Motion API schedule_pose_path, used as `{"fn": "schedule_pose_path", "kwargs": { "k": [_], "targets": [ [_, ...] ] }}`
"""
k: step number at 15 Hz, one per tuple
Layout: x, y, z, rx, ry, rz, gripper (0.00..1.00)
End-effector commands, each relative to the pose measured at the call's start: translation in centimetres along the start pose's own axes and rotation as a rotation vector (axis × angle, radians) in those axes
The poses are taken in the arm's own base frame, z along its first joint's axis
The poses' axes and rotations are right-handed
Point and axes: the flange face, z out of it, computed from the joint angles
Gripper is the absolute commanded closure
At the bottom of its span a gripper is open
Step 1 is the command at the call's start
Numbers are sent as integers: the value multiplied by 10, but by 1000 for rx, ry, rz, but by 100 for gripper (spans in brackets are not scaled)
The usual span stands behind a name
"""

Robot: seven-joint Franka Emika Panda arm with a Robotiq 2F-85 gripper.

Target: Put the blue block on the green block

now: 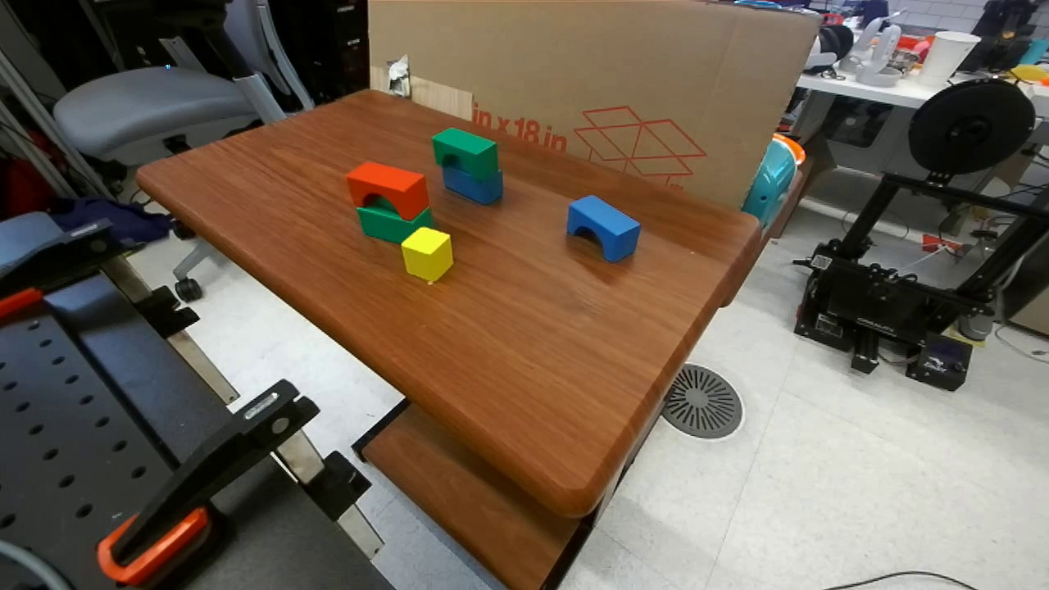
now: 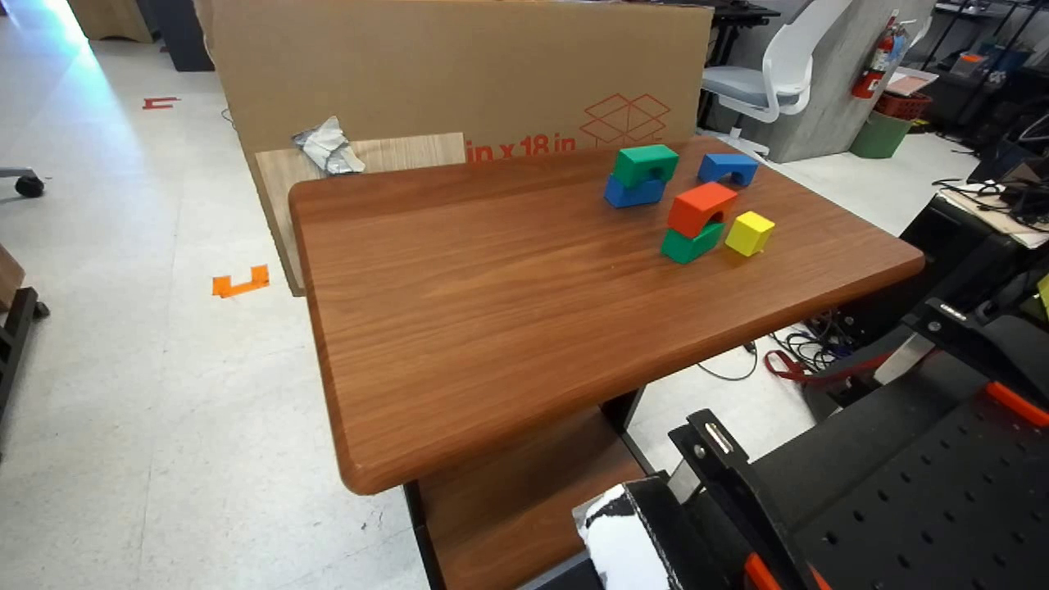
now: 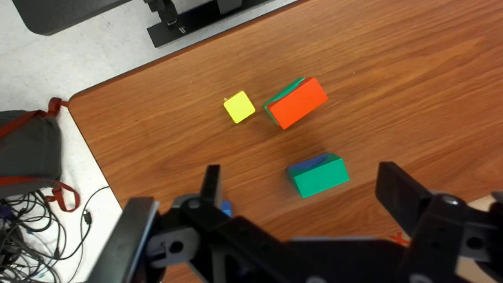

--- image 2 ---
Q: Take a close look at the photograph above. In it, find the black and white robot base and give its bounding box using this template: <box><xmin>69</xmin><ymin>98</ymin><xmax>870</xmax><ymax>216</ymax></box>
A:
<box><xmin>569</xmin><ymin>476</ymin><xmax>714</xmax><ymax>590</ymax></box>

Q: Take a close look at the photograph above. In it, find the blue block under green arch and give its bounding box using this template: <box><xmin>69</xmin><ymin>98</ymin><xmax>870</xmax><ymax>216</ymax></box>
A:
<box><xmin>601</xmin><ymin>175</ymin><xmax>670</xmax><ymax>213</ymax></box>

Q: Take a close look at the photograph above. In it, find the green block under red arch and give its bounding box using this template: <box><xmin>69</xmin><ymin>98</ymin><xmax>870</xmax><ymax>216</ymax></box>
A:
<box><xmin>656</xmin><ymin>219</ymin><xmax>729</xmax><ymax>266</ymax></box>

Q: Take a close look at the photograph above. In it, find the yellow cube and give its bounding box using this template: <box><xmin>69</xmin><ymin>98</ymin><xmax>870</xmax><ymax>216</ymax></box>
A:
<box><xmin>726</xmin><ymin>210</ymin><xmax>780</xmax><ymax>261</ymax></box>

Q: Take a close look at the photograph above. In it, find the large cardboard sheet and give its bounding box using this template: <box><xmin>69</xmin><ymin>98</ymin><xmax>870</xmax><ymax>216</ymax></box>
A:
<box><xmin>199</xmin><ymin>0</ymin><xmax>718</xmax><ymax>170</ymax></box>

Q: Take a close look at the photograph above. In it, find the crumpled white cloth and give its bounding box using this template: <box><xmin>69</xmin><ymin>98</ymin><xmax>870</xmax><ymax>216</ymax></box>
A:
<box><xmin>289</xmin><ymin>115</ymin><xmax>372</xmax><ymax>179</ymax></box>

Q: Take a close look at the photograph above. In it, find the grey and white office chair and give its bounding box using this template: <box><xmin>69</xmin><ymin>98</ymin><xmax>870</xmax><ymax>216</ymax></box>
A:
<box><xmin>697</xmin><ymin>0</ymin><xmax>860</xmax><ymax>131</ymax></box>

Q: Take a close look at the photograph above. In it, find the green bin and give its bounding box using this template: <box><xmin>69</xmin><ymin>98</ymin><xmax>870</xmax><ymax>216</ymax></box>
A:
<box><xmin>845</xmin><ymin>112</ymin><xmax>911</xmax><ymax>164</ymax></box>

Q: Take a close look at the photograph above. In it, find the red fire extinguisher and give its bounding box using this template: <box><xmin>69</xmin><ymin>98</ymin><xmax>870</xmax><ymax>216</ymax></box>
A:
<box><xmin>849</xmin><ymin>12</ymin><xmax>918</xmax><ymax>101</ymax></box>

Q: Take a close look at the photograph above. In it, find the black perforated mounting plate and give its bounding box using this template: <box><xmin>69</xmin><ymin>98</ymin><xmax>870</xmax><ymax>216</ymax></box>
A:
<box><xmin>750</xmin><ymin>311</ymin><xmax>1049</xmax><ymax>590</ymax></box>

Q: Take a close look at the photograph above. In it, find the white side desk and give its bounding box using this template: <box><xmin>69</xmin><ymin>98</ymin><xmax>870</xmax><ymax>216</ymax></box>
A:
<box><xmin>932</xmin><ymin>176</ymin><xmax>1049</xmax><ymax>257</ymax></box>

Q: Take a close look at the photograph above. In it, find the black chair caster wheel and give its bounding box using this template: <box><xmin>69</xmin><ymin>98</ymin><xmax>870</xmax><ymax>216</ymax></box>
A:
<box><xmin>0</xmin><ymin>168</ymin><xmax>50</xmax><ymax>204</ymax></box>

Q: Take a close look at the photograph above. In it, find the black clamp with orange handle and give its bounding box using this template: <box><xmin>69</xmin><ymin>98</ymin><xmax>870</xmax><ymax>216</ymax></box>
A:
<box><xmin>667</xmin><ymin>405</ymin><xmax>837</xmax><ymax>590</ymax></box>
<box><xmin>808</xmin><ymin>296</ymin><xmax>1049</xmax><ymax>431</ymax></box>

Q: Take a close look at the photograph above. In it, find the red floor cable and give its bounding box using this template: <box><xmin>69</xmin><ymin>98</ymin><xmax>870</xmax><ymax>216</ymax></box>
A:
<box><xmin>761</xmin><ymin>344</ymin><xmax>837</xmax><ymax>387</ymax></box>

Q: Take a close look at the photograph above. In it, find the dark cart frame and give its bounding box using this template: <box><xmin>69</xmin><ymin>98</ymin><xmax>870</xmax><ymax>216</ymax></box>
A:
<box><xmin>0</xmin><ymin>241</ymin><xmax>53</xmax><ymax>463</ymax></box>

